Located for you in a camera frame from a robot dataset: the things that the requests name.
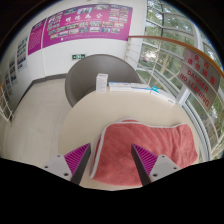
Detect small upright white box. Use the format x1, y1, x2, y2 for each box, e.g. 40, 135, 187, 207
95, 73, 109, 94

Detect flat white and blue box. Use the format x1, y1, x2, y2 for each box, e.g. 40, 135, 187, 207
150, 85, 177, 105

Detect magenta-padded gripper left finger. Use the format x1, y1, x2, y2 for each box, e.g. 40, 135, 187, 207
42, 142, 92, 185

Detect white warning sign red letters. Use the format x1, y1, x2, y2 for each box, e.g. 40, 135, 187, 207
176, 49, 222, 113

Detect grey round-backed chair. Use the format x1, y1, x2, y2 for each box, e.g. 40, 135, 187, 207
64, 54, 143, 108

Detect narrow magenta wall poster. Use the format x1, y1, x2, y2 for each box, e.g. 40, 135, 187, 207
27, 19, 47, 56

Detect white photo wall board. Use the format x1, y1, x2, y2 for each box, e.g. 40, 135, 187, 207
8, 58, 18, 85
16, 36, 29, 72

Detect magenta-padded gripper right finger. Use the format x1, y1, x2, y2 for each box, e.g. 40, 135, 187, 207
130, 143, 184, 186

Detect white railing with orange handrail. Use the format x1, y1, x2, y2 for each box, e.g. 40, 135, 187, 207
126, 34, 224, 161

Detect green exit sign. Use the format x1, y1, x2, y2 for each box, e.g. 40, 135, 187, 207
71, 53, 86, 61

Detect pink towel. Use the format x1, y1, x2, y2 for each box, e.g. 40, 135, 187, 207
89, 118, 200, 188

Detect large magenta wall poster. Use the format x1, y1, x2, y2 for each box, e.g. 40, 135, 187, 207
42, 3, 134, 49

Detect white stair railing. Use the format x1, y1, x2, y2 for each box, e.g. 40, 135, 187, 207
0, 82, 15, 126

